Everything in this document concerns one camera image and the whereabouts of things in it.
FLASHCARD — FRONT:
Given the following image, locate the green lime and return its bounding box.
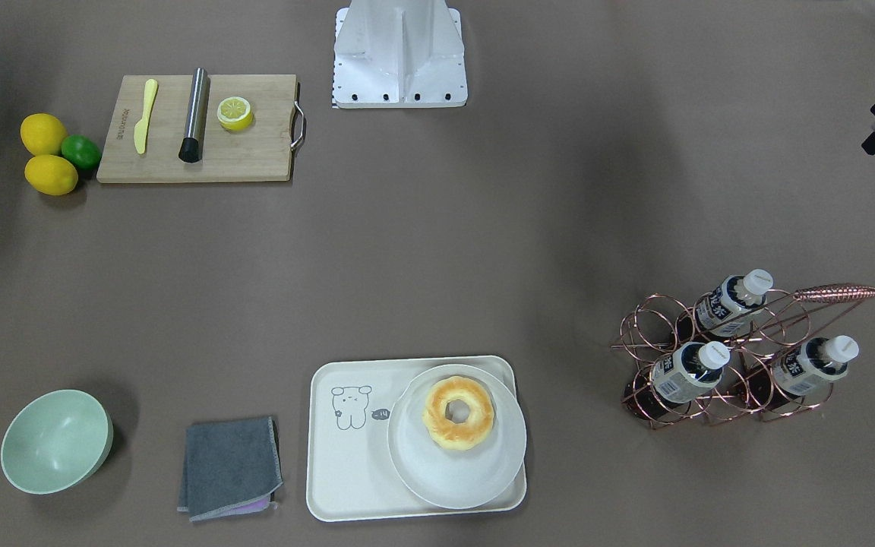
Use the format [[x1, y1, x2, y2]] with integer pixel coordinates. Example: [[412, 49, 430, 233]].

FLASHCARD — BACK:
[[60, 134, 102, 171]]

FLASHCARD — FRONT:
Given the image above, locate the glazed donut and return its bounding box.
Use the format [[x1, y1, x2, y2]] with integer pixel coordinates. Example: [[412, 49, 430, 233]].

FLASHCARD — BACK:
[[422, 376, 495, 451]]

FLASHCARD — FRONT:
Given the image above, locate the tea bottle front rack slot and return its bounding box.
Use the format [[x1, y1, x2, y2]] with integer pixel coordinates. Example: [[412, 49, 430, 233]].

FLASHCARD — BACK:
[[652, 340, 731, 405]]

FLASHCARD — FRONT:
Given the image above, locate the half lemon slice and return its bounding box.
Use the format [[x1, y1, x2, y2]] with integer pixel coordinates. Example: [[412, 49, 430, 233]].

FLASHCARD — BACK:
[[216, 96, 254, 132]]

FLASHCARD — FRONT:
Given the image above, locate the yellow lemon far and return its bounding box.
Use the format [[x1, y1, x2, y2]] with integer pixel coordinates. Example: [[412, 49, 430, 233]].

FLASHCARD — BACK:
[[20, 113, 68, 157]]

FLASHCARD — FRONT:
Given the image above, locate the yellow plastic knife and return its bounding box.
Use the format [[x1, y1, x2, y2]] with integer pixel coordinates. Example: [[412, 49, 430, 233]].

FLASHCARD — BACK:
[[133, 77, 159, 156]]

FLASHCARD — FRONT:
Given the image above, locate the yellow lemon near board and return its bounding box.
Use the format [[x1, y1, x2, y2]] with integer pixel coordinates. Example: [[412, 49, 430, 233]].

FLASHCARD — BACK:
[[24, 153, 80, 196]]

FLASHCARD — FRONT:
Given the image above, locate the mint green bowl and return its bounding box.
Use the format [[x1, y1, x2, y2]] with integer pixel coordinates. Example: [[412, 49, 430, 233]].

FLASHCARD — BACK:
[[0, 389, 114, 495]]

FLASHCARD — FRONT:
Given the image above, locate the tea bottle rack slot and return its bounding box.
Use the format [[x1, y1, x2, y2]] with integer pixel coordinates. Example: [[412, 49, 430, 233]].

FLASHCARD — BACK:
[[772, 335, 860, 397], [652, 340, 731, 405], [693, 269, 774, 340]]

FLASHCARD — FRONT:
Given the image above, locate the white round plate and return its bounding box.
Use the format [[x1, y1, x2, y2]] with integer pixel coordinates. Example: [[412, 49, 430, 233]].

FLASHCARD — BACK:
[[387, 363, 527, 510]]

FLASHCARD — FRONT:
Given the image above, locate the cream serving tray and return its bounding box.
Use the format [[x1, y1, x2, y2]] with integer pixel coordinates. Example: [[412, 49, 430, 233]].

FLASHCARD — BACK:
[[306, 356, 527, 522]]

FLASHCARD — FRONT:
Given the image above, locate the grey folded cloth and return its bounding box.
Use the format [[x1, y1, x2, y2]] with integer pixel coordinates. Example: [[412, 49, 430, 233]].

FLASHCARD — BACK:
[[176, 416, 284, 522]]

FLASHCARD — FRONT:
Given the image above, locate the tea bottle top rack slot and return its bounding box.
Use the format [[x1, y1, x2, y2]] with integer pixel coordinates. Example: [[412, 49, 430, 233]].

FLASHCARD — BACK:
[[772, 335, 860, 397]]

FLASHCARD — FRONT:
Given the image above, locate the wooden cutting board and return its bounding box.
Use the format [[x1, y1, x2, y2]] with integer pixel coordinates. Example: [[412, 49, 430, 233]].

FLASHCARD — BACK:
[[96, 74, 308, 184]]

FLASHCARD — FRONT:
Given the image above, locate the copper wire bottle rack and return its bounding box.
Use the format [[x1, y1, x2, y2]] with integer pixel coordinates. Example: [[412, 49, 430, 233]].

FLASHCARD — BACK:
[[612, 283, 875, 430]]

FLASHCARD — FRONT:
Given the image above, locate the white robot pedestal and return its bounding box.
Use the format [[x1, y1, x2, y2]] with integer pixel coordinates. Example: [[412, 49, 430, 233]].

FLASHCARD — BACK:
[[331, 1, 469, 109]]

